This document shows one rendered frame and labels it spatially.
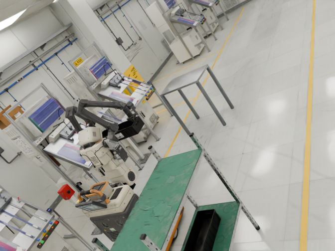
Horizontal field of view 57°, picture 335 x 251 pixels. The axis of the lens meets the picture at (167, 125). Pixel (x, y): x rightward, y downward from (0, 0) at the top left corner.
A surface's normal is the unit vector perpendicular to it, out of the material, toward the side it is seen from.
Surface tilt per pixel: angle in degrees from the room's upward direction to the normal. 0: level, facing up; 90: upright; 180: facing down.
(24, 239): 47
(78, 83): 90
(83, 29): 90
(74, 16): 90
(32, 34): 90
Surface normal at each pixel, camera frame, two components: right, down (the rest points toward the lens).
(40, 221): 0.17, -0.71
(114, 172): -0.41, 0.49
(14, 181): 0.75, -0.27
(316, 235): -0.55, -0.75
